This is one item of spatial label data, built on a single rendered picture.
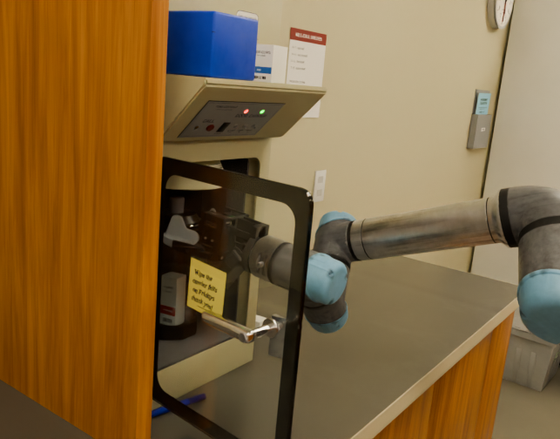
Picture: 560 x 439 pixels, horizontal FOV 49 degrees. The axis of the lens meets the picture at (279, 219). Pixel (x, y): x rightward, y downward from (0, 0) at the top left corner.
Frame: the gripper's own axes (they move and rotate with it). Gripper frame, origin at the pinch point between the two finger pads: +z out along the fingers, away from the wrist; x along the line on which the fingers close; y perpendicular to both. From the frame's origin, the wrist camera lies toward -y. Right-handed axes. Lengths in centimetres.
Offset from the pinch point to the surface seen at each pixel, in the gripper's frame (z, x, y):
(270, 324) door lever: -37.5, 20.9, 2.2
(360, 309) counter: -14, -58, -27
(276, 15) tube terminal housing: -6.5, -12.3, 42.1
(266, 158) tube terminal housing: -8.8, -12.5, 15.9
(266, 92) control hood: -18.4, 3.5, 29.5
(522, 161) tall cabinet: 9, -293, -5
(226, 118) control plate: -14.6, 7.6, 24.7
